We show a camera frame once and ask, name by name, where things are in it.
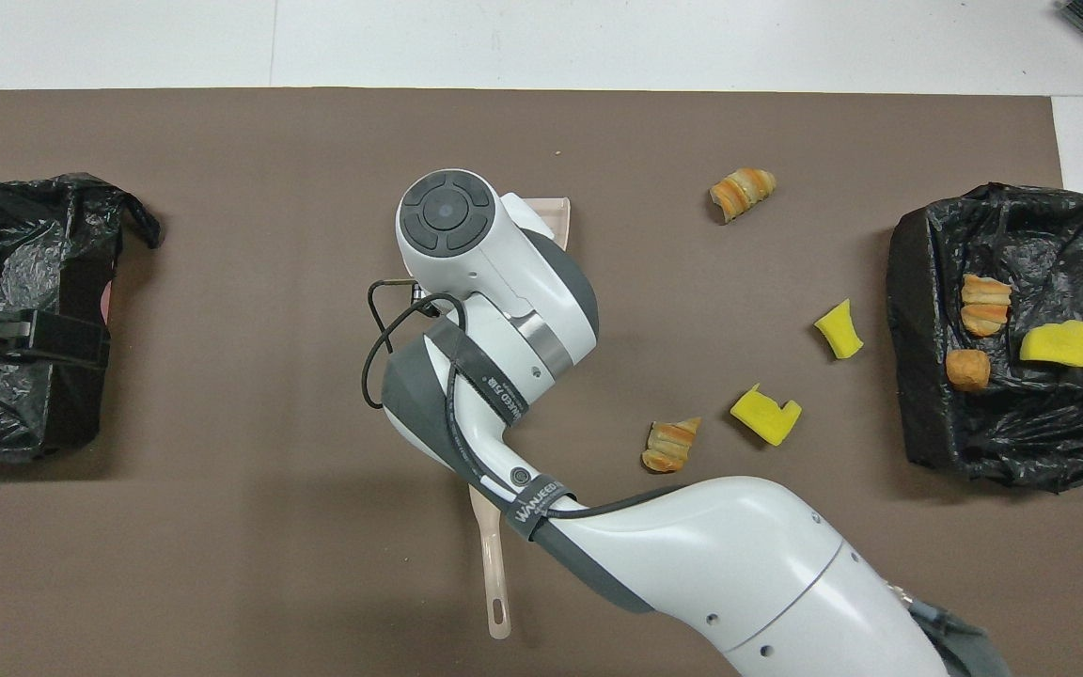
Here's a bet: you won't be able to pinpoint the beige hand brush black bristles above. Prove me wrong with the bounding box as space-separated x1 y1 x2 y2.
469 484 512 640

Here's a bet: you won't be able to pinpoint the beige plastic dustpan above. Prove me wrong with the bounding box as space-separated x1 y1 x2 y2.
387 195 572 285

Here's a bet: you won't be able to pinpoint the brown bread roll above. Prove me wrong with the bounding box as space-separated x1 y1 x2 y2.
945 349 992 393

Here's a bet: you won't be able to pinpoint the small croissant piece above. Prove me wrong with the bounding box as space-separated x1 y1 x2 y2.
640 417 702 473
961 274 1012 338

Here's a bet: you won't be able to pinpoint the brown paper table mat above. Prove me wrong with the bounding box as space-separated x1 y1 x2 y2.
0 88 1083 677

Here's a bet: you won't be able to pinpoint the large croissant piece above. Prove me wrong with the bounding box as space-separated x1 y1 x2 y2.
709 167 777 225

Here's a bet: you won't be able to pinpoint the notched yellow sponge piece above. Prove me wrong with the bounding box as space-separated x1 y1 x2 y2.
730 383 803 447

